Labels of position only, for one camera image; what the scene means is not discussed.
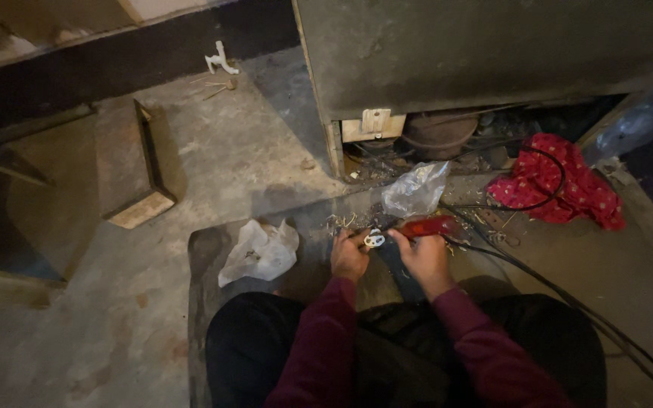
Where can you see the wooden block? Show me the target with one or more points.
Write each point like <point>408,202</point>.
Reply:
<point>134,164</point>

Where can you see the white electrical plug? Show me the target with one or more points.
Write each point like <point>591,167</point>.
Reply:
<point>374,239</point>

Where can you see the clear plastic bottle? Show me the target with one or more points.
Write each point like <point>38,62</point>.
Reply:
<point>632,122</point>

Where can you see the person's right fingers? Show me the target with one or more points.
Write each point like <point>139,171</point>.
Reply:
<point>401,241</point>

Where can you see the white crumpled plastic bag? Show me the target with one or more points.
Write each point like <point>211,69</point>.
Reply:
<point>258,252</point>

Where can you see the white pipe fitting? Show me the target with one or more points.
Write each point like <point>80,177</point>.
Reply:
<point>220,60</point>

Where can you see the person's left hand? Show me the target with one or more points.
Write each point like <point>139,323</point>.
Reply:
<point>348,258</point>

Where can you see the person's left fingers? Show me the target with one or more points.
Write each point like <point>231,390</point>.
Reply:
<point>355,237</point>

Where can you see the grey refrigerator back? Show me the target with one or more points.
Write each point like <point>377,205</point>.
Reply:
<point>474,51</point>

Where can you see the clear crumpled plastic bag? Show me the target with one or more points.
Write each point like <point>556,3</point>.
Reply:
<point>415,190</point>

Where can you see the grey floor mat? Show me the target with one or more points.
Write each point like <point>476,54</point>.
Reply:
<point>304,238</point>

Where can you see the person's right hand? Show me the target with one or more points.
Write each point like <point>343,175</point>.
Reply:
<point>425,258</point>

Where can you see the small wooden mallet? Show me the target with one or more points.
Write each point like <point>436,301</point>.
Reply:
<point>221,88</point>

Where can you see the red patterned cloth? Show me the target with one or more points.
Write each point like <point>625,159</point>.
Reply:
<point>559,181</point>

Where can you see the dark round compressor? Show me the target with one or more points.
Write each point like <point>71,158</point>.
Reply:
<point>438,136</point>

